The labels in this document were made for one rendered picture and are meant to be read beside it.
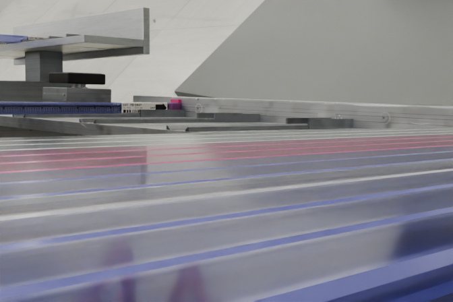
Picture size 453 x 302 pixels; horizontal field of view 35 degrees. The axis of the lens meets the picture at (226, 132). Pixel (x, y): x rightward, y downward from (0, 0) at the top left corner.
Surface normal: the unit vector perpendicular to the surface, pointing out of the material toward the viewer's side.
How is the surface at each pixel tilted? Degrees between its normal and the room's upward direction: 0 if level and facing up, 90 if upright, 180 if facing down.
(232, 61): 0
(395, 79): 0
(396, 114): 48
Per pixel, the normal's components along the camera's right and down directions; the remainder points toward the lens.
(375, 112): -0.71, 0.02
